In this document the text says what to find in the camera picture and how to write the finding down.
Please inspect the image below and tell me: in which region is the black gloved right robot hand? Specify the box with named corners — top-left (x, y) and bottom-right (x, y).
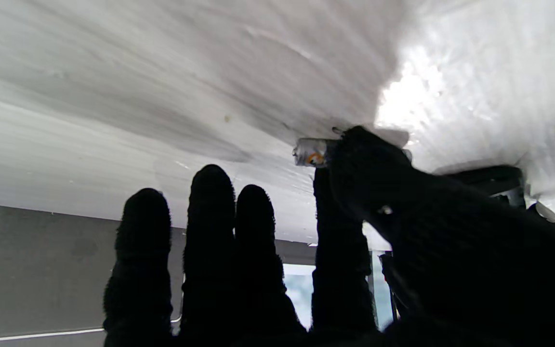
top-left (103, 126), bottom-right (555, 347)

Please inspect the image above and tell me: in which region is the black remote control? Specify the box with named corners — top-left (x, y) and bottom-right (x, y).
top-left (444, 164), bottom-right (529, 209)

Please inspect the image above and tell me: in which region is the silver AAA battery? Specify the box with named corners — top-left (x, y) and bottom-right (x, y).
top-left (292, 138), bottom-right (330, 168)

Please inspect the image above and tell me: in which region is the city skyline backdrop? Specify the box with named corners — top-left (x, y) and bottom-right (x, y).
top-left (281, 251), bottom-right (396, 334)

